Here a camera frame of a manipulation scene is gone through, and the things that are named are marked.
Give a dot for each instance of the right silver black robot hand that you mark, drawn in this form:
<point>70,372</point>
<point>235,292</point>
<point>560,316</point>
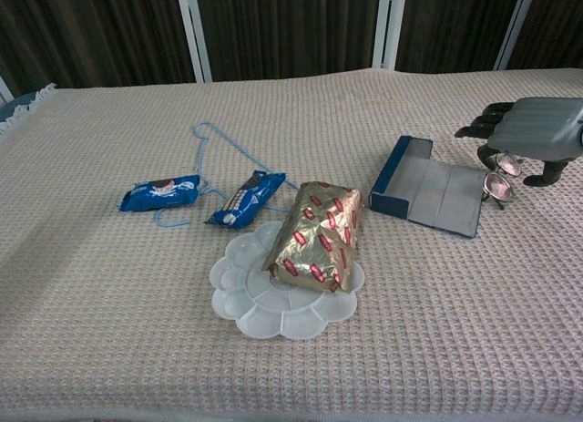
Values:
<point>542,128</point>

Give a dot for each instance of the thin-framed eyeglasses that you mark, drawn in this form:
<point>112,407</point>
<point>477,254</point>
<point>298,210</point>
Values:
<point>497,186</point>

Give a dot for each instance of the blue glasses case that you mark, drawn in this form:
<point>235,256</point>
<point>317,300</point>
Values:
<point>432,194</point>

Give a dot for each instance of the gold foil snack package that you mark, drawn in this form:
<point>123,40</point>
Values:
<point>319,230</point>

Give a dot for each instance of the blue cookie packet with biscuit row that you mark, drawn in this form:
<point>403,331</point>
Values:
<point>248,201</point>

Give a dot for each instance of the white flower-shaped palette tray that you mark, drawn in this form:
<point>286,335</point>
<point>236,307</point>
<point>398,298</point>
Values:
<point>264,312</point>

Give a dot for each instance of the blue Oreo cookie packet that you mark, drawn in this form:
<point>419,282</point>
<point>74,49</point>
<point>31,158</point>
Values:
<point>159,194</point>

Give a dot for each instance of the beige waffle-weave fringed blanket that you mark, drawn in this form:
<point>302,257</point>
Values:
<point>136,303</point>

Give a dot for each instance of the teal padded table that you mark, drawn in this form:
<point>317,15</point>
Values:
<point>11,110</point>

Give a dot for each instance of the white frame post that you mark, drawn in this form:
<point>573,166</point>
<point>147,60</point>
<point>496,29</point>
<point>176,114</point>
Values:
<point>193,34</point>
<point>514,30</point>
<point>388,30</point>
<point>4,91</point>

